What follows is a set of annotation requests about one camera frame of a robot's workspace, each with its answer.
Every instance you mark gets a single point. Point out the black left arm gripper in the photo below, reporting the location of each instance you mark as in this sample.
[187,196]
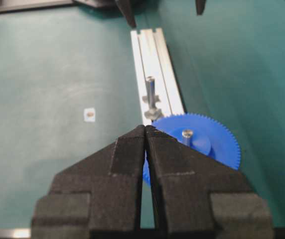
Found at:
[124,6]

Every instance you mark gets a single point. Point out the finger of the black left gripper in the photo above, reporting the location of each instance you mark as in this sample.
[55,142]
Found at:
[200,6]

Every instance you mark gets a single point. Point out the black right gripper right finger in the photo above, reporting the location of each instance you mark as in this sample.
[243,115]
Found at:
[196,197]

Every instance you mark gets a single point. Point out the small white sticker on mat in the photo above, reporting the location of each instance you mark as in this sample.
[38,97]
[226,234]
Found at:
[89,115]

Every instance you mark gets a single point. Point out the black left frame post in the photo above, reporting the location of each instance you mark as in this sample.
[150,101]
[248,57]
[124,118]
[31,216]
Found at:
[7,6]

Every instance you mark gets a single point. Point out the long aluminium extrusion rail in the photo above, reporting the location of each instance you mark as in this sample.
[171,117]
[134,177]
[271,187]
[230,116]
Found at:
[152,59]

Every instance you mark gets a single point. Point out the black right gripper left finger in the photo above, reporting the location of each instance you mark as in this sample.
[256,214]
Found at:
[98,197]

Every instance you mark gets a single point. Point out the tall steel shaft with bracket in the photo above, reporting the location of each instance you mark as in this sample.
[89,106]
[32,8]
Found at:
[153,113]

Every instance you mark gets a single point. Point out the large blue plastic gear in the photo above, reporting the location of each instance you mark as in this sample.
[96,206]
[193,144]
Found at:
[210,137]

